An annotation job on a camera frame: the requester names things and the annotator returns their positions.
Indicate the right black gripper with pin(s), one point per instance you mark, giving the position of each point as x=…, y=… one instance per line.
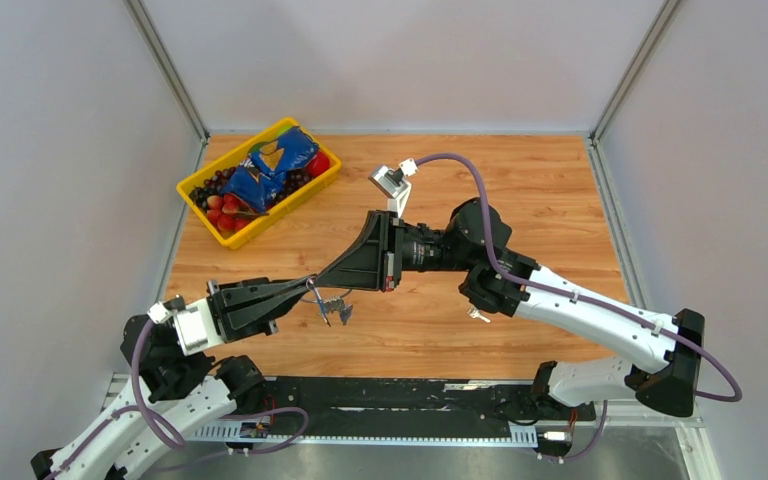
x=374, y=259

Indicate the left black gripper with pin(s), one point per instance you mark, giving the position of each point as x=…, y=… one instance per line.
x=249, y=303

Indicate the large metal keyring with keys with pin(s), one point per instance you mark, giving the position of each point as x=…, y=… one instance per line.
x=327, y=306

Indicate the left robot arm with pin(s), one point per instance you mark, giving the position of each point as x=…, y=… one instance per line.
x=175, y=389

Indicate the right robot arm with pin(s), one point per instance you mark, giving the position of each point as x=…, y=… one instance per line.
x=654, y=359

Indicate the red strawberries cluster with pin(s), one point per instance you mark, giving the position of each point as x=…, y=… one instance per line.
x=227, y=213

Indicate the red apple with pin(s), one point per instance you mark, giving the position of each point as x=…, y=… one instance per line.
x=318, y=165

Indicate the key with black tag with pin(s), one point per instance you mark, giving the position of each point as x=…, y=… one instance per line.
x=477, y=314

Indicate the dark grape bunch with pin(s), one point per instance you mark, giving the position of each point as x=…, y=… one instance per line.
x=251, y=199

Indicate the blue snack bag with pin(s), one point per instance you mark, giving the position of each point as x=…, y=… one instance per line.
x=271, y=160

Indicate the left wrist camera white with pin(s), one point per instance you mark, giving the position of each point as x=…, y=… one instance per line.
x=192, y=323

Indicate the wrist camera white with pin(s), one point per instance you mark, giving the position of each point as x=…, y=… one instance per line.
x=192, y=323
x=394, y=184

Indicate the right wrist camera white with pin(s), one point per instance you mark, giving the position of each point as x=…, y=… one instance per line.
x=394, y=184

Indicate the aluminium frame rail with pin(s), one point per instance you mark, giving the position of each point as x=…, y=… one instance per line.
x=555, y=442

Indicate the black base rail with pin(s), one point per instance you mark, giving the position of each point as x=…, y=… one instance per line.
x=394, y=408

